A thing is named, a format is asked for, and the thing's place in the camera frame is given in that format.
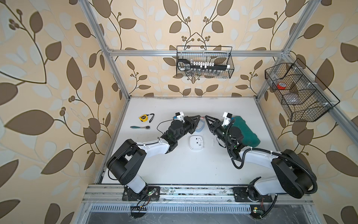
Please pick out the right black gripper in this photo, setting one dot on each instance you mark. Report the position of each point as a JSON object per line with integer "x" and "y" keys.
{"x": 213, "y": 128}

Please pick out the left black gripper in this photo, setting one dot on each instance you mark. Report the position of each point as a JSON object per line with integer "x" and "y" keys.
{"x": 191, "y": 124}

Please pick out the light blue alarm clock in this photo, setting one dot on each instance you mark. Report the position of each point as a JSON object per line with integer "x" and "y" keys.
{"x": 200, "y": 126}

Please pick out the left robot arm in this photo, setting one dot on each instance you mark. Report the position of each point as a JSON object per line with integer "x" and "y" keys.
{"x": 125, "y": 163}

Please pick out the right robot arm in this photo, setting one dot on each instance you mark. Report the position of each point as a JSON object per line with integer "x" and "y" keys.
{"x": 292, "y": 176}

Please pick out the green plastic case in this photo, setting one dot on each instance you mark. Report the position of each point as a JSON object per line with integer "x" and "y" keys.
{"x": 249, "y": 137}

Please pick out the yellow tape measure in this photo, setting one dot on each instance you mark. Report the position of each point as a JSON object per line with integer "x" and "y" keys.
{"x": 147, "y": 117}

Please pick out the red tape roll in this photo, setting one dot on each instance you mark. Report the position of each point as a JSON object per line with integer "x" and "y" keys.
{"x": 281, "y": 85}

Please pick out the clear plastic bag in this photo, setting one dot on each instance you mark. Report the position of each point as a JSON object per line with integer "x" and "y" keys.
{"x": 292, "y": 98}

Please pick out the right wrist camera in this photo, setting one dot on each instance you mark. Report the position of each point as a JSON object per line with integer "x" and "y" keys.
{"x": 227, "y": 119}

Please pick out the teal handled ratchet tool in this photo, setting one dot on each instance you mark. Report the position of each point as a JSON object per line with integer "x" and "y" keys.
{"x": 138, "y": 127}

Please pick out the socket bit rail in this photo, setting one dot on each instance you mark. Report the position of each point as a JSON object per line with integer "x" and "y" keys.
{"x": 211, "y": 66}

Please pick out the black handled scissors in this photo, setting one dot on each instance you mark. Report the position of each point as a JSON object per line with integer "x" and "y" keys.
{"x": 185, "y": 65}

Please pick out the back black wire basket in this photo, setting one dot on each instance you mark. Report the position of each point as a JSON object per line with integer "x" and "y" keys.
{"x": 204, "y": 61}

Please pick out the black wire basket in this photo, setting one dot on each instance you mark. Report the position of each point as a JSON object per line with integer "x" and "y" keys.
{"x": 316, "y": 97}
{"x": 204, "y": 61}

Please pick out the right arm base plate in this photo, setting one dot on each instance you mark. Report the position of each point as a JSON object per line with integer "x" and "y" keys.
{"x": 245, "y": 194}

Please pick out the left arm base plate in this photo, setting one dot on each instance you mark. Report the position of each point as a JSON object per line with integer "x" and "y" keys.
{"x": 152, "y": 192}

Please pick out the right black wire basket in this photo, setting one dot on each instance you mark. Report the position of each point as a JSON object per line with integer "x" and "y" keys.
{"x": 316, "y": 97}

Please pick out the aluminium front rail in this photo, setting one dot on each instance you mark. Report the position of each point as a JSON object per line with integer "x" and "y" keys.
{"x": 188, "y": 194}

